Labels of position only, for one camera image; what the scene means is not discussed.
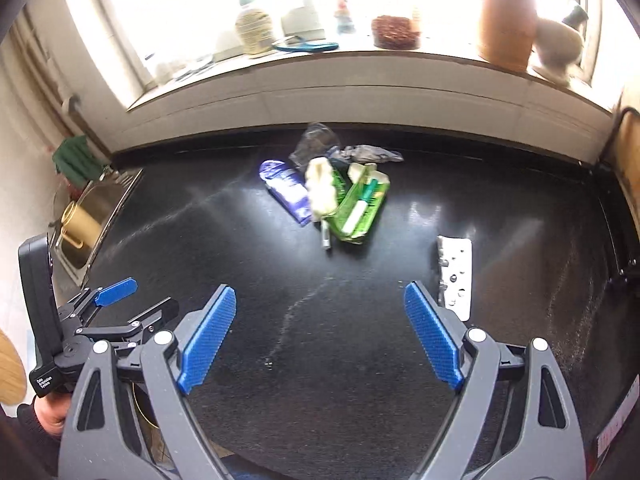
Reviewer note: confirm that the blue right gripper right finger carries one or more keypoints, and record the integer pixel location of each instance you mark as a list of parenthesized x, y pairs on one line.
[(441, 350)]

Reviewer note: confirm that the wooden chair black frame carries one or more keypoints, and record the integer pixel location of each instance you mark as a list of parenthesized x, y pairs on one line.
[(618, 166)]

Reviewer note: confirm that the green cloth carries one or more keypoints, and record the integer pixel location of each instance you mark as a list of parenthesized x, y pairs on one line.
[(75, 161)]

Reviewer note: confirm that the wicker wrapped bottle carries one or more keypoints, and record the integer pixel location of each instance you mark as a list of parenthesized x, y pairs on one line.
[(254, 28)]

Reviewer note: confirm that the clear plastic cup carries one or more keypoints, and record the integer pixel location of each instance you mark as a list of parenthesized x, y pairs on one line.
[(315, 142)]

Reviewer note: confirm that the purple toothpaste tube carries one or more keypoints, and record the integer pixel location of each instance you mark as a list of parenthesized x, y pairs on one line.
[(287, 186)]

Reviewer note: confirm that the brown clay vase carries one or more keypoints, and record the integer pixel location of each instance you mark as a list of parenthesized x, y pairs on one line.
[(507, 33)]

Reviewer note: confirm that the teal handled scissors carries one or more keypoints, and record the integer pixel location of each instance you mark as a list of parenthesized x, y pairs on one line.
[(298, 44)]

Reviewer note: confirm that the brass pot in sink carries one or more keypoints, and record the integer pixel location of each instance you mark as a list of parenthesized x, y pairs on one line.
[(79, 228)]

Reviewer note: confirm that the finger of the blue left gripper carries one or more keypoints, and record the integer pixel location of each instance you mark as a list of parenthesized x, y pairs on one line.
[(138, 329), (115, 292)]

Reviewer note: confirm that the person left hand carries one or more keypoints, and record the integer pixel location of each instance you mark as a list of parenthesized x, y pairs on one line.
[(51, 411)]

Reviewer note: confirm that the pill blister pack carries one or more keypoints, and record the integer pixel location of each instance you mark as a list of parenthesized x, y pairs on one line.
[(455, 259)]

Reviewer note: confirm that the grey plastic bag scrap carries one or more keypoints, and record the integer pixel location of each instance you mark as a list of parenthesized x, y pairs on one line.
[(363, 154)]

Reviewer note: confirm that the green carton pack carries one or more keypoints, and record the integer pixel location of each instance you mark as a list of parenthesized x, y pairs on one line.
[(355, 215)]

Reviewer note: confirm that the steel kitchen sink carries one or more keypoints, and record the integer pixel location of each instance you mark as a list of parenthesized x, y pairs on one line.
[(103, 199)]

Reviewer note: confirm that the white ceramic vase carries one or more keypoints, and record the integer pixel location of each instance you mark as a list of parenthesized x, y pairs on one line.
[(558, 45)]

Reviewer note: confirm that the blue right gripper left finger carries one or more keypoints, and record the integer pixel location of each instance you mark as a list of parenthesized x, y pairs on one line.
[(200, 335)]

